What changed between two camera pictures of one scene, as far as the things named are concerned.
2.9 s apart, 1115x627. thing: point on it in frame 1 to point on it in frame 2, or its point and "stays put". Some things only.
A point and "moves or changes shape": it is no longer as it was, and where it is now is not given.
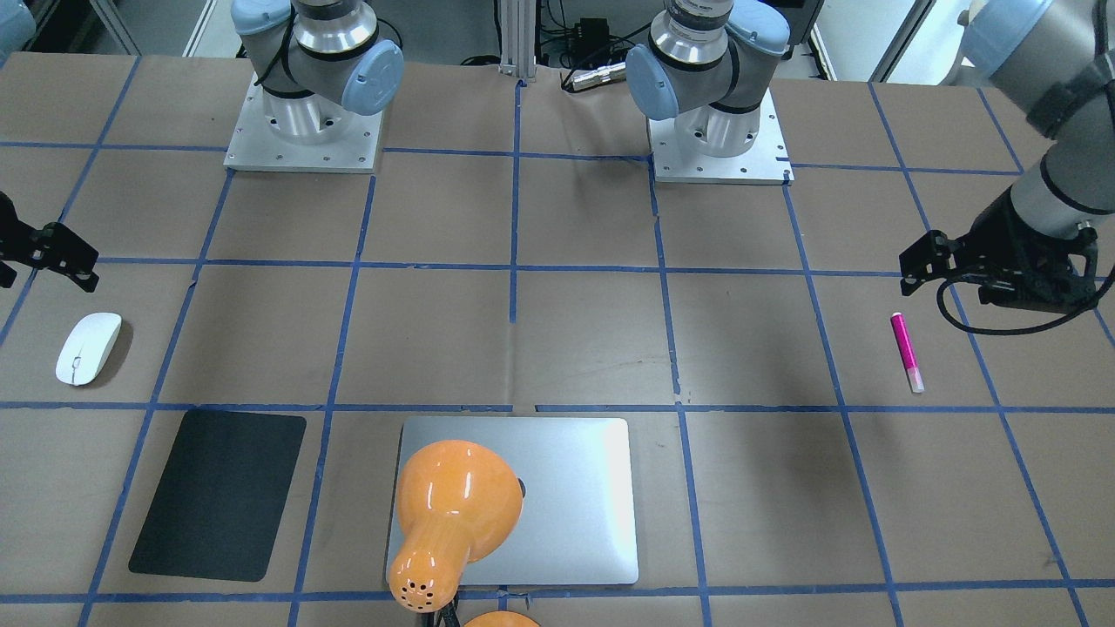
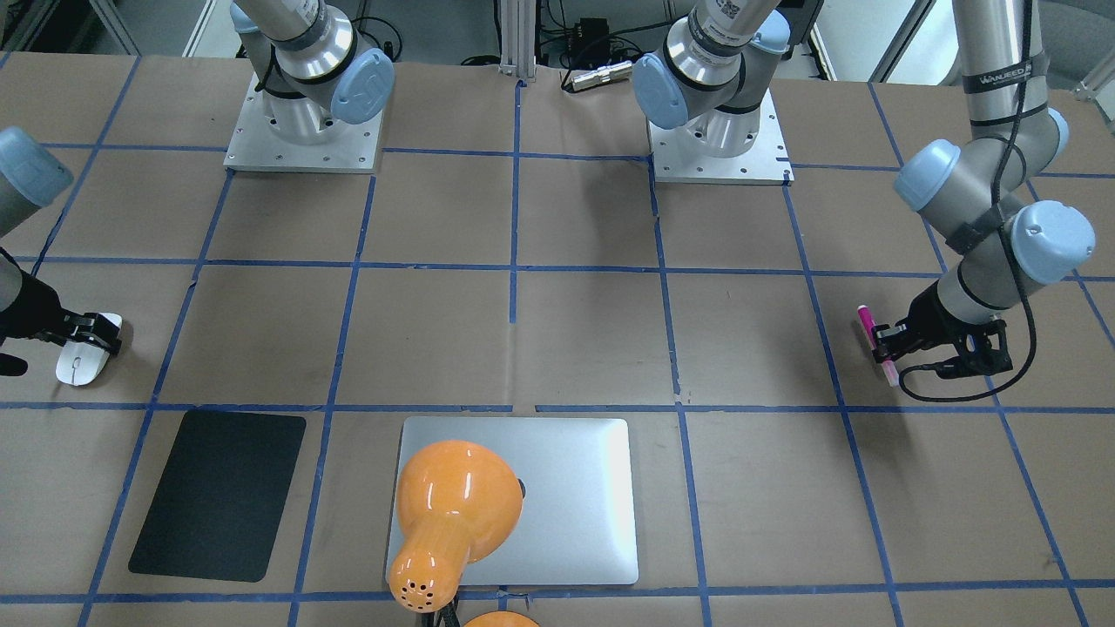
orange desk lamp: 457,502 stays put
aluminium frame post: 517,39 stays put
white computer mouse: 88,348 stays put
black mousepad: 219,508 stays put
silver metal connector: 617,72 stays put
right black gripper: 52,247 to 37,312
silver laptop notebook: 577,525 stays put
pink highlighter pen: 908,353 moves or changes shape
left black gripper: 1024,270 to 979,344
